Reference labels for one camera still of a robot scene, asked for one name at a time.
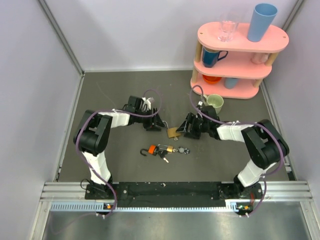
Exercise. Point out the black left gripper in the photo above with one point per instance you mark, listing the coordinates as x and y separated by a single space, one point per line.
154 123

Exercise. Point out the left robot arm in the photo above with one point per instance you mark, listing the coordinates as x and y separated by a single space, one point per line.
92 135

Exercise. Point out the small brass padlock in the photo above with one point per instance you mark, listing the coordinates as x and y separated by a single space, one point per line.
168 148

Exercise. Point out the large brass padlock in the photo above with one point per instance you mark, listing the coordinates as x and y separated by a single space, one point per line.
171 132

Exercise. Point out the small padlock keys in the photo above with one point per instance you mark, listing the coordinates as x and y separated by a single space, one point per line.
163 158

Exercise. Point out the small light blue cup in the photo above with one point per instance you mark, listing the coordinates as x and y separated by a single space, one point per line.
230 82

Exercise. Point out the dark blue mug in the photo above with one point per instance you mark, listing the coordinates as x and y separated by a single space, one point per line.
210 57

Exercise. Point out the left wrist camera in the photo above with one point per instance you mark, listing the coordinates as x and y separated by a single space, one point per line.
147 103

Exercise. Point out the black white keychain charm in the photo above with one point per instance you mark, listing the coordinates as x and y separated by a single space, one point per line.
181 150

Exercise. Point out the pink three-tier shelf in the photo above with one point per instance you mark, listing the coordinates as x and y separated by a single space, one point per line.
238 63

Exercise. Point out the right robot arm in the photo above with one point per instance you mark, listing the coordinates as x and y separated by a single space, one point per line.
264 144

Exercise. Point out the pink mug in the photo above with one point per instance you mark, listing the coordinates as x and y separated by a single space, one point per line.
259 58

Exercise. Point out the clear drinking glass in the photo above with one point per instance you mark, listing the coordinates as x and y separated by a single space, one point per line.
228 24

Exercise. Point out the aluminium frame rail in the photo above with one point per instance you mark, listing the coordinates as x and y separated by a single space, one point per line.
276 191

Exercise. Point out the orange bowl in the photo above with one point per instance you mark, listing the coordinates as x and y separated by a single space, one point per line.
211 79

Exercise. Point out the light blue tall cup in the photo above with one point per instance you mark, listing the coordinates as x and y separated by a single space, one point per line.
262 17

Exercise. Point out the light green mug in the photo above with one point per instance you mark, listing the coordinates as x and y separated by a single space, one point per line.
214 100

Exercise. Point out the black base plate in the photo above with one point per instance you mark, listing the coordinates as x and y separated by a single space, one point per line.
172 194

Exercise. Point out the grey slotted cable duct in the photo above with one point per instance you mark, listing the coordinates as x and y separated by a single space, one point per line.
105 208

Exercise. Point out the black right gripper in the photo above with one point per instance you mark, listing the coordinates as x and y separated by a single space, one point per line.
192 118

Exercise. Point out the orange black hook lock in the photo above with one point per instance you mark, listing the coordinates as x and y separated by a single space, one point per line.
153 150

